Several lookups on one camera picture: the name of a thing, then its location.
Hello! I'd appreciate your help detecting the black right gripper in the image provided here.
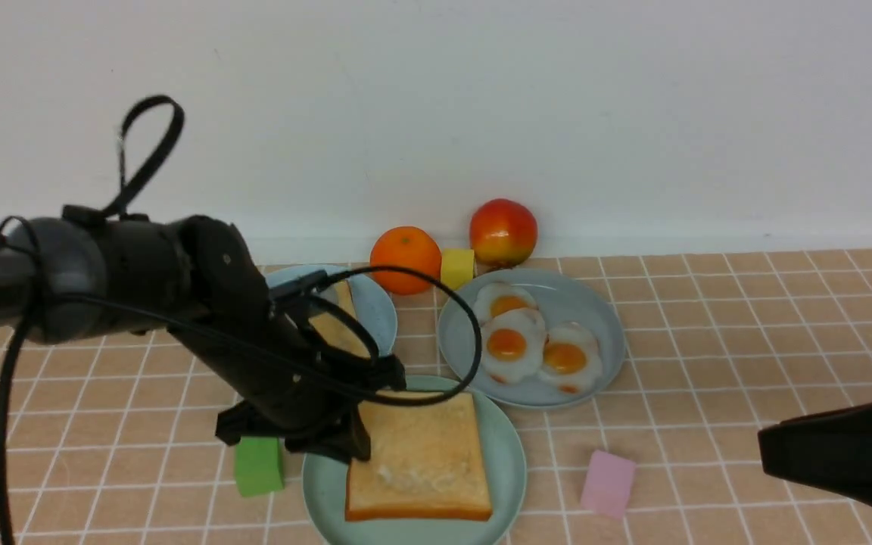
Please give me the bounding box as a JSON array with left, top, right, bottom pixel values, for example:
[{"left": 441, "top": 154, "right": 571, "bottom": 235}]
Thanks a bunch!
[{"left": 758, "top": 401, "right": 872, "bottom": 508}]

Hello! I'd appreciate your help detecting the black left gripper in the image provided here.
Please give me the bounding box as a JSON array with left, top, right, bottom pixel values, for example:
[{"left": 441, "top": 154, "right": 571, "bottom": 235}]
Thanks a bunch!
[{"left": 170, "top": 215, "right": 407, "bottom": 463}]

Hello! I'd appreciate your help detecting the toast slice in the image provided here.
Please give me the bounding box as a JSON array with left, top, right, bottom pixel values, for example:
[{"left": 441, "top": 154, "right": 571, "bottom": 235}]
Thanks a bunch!
[
  {"left": 344, "top": 392, "right": 494, "bottom": 523},
  {"left": 307, "top": 282, "right": 370, "bottom": 359}
]

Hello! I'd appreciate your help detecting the fried egg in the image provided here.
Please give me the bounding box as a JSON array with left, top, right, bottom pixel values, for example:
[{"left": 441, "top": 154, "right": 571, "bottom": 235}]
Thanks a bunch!
[
  {"left": 472, "top": 282, "right": 539, "bottom": 325},
  {"left": 537, "top": 322, "right": 603, "bottom": 394},
  {"left": 481, "top": 308, "right": 547, "bottom": 385}
]

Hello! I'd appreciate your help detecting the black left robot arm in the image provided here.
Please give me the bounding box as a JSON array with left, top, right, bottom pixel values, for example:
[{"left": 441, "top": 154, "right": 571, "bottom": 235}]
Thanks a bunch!
[{"left": 0, "top": 216, "right": 406, "bottom": 463}]

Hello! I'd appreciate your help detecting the green foam cube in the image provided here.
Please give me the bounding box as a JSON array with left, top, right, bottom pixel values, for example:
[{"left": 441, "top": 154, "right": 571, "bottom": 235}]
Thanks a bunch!
[{"left": 233, "top": 437, "right": 285, "bottom": 499}]

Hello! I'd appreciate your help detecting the teal green plate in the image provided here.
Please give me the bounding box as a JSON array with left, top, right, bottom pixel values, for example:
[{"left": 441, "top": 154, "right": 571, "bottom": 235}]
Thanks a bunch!
[{"left": 301, "top": 393, "right": 528, "bottom": 544}]

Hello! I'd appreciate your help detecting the light blue plate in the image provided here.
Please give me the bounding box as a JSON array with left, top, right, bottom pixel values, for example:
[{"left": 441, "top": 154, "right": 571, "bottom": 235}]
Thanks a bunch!
[{"left": 264, "top": 263, "right": 398, "bottom": 356}]

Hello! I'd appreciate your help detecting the orange fruit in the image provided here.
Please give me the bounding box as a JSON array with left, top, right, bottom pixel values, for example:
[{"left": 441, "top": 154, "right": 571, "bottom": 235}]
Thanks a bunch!
[{"left": 369, "top": 226, "right": 442, "bottom": 296}]

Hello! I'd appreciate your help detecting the yellow foam block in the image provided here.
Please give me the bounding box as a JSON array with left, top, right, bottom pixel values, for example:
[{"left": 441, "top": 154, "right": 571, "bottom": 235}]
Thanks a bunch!
[{"left": 440, "top": 248, "right": 475, "bottom": 290}]

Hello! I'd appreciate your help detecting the fried egg back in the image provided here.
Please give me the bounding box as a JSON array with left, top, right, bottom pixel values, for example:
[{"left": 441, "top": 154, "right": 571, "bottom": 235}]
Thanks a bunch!
[{"left": 472, "top": 282, "right": 539, "bottom": 325}]

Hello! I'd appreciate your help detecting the pink foam block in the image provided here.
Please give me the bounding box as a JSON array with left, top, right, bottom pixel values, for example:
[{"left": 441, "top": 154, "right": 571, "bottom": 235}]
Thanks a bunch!
[{"left": 579, "top": 450, "right": 637, "bottom": 519}]

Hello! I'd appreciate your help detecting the red apple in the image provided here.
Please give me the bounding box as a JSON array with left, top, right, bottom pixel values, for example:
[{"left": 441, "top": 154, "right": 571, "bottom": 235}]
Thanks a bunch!
[{"left": 469, "top": 199, "right": 537, "bottom": 268}]

